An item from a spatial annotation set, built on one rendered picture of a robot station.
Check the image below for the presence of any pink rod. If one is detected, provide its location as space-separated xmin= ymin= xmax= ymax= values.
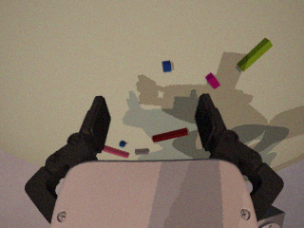
xmin=102 ymin=146 xmax=129 ymax=158

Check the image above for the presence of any lime green rod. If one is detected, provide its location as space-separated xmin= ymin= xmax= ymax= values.
xmin=237 ymin=38 xmax=273 ymax=72

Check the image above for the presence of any magenta block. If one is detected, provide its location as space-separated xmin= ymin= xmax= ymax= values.
xmin=205 ymin=73 xmax=220 ymax=89

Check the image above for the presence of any small blue block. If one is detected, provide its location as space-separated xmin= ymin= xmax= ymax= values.
xmin=119 ymin=141 xmax=125 ymax=147
xmin=162 ymin=61 xmax=171 ymax=72

